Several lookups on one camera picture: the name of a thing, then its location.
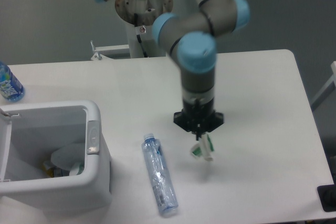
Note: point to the white metal table frame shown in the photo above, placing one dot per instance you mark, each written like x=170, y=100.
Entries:
x=109, y=52

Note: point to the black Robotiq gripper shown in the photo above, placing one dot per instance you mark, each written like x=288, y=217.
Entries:
x=198, y=118

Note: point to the blue labelled water bottle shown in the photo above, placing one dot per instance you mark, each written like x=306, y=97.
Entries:
x=11, y=88

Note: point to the white plastic trash can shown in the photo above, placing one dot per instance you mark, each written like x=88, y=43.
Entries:
x=31, y=132

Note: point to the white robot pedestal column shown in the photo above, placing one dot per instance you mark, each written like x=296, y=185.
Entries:
x=138, y=17

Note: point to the black clamp at table edge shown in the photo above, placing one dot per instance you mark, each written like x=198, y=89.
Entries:
x=327, y=197

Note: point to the trash inside the can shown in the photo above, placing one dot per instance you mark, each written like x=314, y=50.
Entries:
x=66, y=161

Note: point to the white frame at right edge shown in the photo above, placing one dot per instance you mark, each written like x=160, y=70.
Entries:
x=324, y=91

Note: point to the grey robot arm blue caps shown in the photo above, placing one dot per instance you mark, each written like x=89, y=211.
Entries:
x=153, y=30

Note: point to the crushed clear plastic bottle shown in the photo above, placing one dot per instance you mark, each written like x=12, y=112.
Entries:
x=159, y=176

